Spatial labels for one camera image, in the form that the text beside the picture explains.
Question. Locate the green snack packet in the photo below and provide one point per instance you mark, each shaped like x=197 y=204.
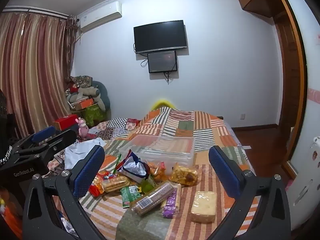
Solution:
x=130 y=195

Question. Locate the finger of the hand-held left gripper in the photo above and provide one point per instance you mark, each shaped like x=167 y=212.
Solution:
x=63 y=138
x=43 y=133

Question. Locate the curved wooden door frame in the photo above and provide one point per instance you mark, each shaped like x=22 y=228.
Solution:
x=298 y=55

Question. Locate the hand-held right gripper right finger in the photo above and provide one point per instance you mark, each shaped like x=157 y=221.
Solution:
x=222 y=170

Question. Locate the grey plush toy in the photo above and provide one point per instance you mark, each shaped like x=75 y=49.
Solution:
x=87 y=92

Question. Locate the pink letter sticker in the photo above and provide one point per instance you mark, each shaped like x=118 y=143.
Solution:
x=314 y=93

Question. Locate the white wall socket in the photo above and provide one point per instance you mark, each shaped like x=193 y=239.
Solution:
x=242 y=116

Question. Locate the grey blue armchair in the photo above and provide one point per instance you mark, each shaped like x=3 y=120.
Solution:
x=103 y=92

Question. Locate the red snack packet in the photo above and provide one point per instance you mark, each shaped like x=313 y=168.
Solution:
x=96 y=187

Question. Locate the green patterned bag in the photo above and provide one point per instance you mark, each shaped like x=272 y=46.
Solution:
x=95 y=116

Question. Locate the dark patterned cloth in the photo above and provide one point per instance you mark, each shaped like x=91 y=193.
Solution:
x=81 y=81

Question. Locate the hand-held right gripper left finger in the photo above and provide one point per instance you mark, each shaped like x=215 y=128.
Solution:
x=88 y=172

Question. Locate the white air conditioner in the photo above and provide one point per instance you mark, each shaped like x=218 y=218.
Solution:
x=100 y=17

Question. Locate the brown cracker roll packet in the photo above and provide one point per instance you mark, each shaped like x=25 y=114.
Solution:
x=152 y=197

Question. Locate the yellow fried snack bag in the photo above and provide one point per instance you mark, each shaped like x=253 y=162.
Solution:
x=183 y=176

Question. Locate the blue white snack bag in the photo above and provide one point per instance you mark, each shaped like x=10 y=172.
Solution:
x=133 y=168

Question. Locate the small black monitor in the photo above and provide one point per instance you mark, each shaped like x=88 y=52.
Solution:
x=162 y=62

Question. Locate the clear biscuit packet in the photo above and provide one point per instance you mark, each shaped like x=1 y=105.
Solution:
x=115 y=183

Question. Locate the pale yellow cake packet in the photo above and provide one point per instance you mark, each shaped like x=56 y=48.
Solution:
x=203 y=206

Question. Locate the lime green packet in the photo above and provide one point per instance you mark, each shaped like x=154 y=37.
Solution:
x=147 y=186

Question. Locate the orange cardboard box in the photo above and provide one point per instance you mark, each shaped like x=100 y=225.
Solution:
x=85 y=104

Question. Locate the large black television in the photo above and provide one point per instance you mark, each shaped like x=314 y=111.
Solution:
x=160 y=36

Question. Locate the white curtain rail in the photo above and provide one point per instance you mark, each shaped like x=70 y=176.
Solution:
x=32 y=12

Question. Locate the yellow plush object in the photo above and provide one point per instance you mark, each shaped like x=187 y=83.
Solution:
x=162 y=103

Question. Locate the clear plastic container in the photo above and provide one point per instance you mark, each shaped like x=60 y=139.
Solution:
x=162 y=145

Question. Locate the red box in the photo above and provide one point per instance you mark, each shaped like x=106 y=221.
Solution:
x=65 y=121

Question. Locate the brown wooden door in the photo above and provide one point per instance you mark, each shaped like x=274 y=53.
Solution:
x=285 y=67

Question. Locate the purple snack packet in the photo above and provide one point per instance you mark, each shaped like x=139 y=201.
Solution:
x=171 y=202

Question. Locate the green stick packet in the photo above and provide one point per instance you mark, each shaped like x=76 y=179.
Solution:
x=117 y=163

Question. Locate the orange fried snack bag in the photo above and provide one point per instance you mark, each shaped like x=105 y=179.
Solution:
x=160 y=172

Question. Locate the striped patchwork blanket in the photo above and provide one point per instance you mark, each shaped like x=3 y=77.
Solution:
x=200 y=127

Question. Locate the pink plush toy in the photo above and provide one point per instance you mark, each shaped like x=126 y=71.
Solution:
x=82 y=127

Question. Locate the striped brown curtain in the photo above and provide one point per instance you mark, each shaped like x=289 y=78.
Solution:
x=32 y=67

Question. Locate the white appliance with stickers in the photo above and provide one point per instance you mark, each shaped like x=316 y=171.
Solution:
x=307 y=180

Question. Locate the checkered floral quilt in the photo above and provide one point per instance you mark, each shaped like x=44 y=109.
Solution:
x=117 y=127

